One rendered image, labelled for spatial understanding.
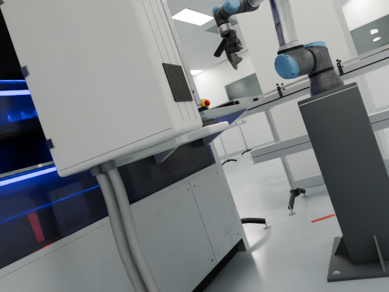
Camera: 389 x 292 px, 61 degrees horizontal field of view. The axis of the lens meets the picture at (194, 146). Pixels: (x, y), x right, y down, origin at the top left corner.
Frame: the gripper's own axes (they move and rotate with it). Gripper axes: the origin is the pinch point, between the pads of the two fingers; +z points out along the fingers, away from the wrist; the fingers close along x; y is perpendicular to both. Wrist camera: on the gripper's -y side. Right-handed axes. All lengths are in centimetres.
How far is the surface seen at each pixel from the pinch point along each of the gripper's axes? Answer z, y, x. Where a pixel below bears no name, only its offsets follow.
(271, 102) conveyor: 22, -12, 82
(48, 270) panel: 57, -36, -119
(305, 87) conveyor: 21, 16, 82
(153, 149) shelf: 31, 0, -93
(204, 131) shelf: 30, 15, -83
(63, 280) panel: 62, -36, -116
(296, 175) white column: 95, -32, 144
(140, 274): 68, -14, -103
